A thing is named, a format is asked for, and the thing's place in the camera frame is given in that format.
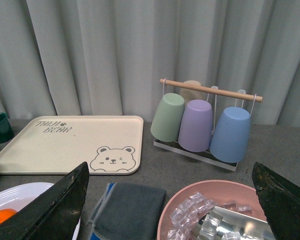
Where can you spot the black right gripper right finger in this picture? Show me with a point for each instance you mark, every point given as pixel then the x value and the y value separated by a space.
pixel 280 200

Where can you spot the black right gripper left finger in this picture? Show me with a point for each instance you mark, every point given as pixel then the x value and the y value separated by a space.
pixel 53 215

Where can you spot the white ridged plate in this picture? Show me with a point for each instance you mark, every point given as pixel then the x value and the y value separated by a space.
pixel 20 196

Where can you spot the orange fruit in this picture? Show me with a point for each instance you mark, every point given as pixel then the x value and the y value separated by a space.
pixel 6 214

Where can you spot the clear ice cube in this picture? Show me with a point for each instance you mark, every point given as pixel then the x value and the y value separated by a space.
pixel 178 217
pixel 209 227
pixel 243 208

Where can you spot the metal ice scoop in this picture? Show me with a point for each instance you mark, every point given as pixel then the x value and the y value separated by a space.
pixel 235 226

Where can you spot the pink bowl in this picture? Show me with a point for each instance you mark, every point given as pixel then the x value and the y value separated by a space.
pixel 220 191

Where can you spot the grey blue folded cloth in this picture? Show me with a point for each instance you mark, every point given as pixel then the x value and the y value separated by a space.
pixel 127 211

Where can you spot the blue plastic cup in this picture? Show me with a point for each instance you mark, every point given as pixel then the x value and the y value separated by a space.
pixel 230 138

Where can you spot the cream bear serving tray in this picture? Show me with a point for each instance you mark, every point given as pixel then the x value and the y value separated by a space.
pixel 55 145

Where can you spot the dark green mug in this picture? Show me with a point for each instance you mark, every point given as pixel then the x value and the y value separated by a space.
pixel 6 131

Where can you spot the purple plastic cup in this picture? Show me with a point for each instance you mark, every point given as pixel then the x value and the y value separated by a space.
pixel 196 126

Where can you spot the white cup rack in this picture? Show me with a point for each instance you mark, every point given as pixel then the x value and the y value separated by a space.
pixel 210 95

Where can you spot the green plastic cup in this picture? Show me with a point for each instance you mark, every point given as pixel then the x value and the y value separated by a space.
pixel 167 118

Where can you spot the beige plastic cup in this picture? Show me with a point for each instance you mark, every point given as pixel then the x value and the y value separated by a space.
pixel 189 94

